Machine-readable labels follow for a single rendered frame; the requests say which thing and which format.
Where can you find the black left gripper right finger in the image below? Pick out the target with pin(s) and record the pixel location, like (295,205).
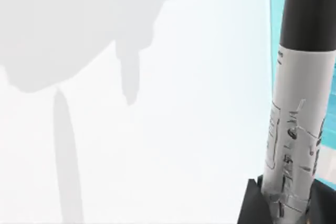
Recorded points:
(324,205)

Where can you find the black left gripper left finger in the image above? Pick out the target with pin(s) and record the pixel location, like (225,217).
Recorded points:
(252,205)

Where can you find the black bottle with white label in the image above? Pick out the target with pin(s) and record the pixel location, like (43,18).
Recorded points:
(299,82)

